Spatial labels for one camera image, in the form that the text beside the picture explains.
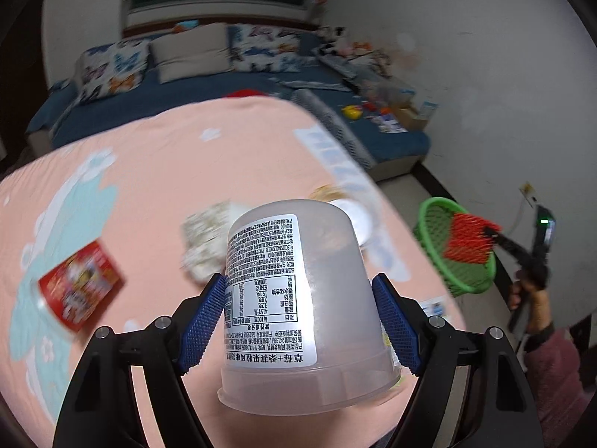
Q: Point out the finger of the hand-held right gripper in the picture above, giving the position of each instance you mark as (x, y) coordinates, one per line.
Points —
(515, 252)

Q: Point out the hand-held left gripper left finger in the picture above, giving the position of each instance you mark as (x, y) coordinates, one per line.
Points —
(203, 326)

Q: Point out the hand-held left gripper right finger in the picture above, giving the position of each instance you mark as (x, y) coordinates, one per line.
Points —
(396, 331)

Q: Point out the red mesh piece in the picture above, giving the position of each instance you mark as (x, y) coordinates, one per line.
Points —
(466, 242)

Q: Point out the translucent plastic tub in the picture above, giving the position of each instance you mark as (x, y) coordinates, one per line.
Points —
(336, 289)

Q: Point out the green plastic basket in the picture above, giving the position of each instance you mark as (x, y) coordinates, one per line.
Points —
(431, 228)

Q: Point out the white paper cup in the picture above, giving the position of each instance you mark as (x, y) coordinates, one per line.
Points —
(357, 221)

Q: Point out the red printed can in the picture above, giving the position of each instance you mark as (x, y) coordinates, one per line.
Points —
(79, 284)

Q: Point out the person's right forearm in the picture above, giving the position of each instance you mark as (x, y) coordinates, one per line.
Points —
(557, 368)

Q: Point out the person's right hand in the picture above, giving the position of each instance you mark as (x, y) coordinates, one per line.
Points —
(541, 310)

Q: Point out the crumpled paper wrapper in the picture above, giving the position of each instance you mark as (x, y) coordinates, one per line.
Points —
(205, 242)

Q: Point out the brown snack wrapper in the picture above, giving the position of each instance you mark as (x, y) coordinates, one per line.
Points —
(326, 192)

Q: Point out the pink printed blanket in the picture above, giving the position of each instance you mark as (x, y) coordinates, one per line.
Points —
(186, 158)

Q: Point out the cardboard box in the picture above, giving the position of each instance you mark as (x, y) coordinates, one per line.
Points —
(405, 116)

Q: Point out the pile of small toys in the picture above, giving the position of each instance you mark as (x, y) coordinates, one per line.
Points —
(382, 95)

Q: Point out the yellow toy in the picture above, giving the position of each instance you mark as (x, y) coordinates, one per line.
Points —
(352, 111)

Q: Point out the red cloth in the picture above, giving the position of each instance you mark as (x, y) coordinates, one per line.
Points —
(247, 93)

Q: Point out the blue sofa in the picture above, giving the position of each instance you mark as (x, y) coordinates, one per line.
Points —
(261, 81)

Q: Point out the pile of plush toys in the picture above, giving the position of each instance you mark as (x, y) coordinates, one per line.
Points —
(345, 44)

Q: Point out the beige pillow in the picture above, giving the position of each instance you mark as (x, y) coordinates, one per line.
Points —
(191, 53)

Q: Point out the orange butterfly print pillow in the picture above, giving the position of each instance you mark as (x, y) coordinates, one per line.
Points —
(114, 67)

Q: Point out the blue butterfly print pillow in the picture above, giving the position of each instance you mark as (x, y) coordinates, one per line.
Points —
(263, 46)

